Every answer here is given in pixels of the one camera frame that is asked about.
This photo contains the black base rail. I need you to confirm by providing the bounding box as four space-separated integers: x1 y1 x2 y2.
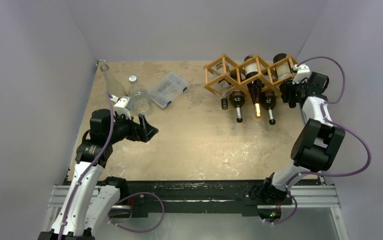
121 180 292 218

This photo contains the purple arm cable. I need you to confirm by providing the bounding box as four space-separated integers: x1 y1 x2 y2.
56 93 116 240
284 56 372 196

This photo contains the clear tall glass bottle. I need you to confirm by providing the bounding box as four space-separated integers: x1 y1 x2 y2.
100 63 128 98

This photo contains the clear plastic organizer box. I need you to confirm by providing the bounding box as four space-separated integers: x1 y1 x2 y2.
148 71 190 110

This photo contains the brown bottle gold neck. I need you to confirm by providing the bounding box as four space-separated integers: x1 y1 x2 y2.
244 61 262 119

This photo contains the green bottle cream label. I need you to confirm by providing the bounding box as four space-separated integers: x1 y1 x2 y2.
273 53 295 86

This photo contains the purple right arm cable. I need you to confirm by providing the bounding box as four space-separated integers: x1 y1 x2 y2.
284 56 372 196

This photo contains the wooden wine rack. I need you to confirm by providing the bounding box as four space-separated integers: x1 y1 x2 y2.
203 54 298 98

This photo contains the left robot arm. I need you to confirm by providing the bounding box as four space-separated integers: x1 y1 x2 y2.
38 108 159 240

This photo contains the clear squat glass bottle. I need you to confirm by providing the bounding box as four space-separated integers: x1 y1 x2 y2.
128 75 152 115

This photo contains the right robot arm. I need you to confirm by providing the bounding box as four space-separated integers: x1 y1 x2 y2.
247 72 345 205

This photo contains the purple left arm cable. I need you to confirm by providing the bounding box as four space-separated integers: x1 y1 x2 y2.
56 93 116 240

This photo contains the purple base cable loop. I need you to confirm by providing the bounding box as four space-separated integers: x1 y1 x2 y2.
107 192 166 234

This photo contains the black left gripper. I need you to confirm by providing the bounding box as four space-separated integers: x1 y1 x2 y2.
106 110 157 144

